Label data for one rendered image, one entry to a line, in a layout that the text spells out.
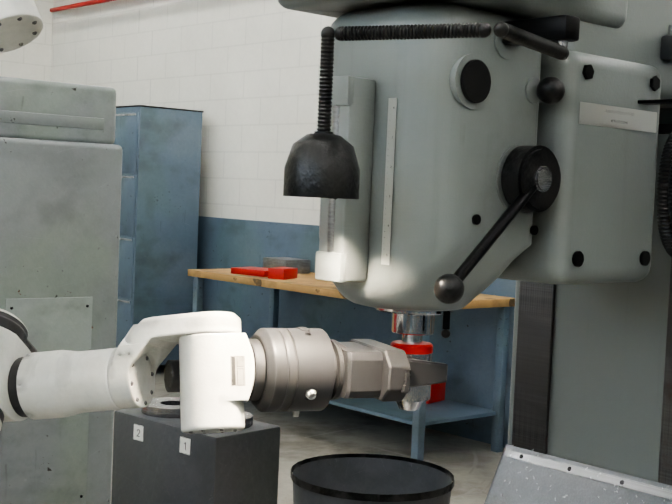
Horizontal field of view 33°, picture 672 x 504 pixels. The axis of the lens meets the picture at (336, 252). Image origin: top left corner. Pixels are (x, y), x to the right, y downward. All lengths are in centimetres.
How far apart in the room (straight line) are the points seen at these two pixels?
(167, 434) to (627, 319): 63
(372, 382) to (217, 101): 767
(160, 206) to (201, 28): 149
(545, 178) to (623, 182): 16
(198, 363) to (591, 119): 51
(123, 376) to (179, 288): 750
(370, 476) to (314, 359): 240
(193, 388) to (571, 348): 62
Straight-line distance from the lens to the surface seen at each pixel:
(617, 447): 156
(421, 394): 126
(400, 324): 125
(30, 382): 123
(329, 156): 105
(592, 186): 130
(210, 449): 151
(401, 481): 355
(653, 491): 153
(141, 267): 848
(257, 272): 720
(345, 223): 116
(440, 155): 115
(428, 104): 115
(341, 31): 107
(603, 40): 133
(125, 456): 165
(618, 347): 155
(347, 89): 116
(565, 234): 126
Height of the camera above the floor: 143
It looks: 3 degrees down
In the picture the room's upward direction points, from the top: 2 degrees clockwise
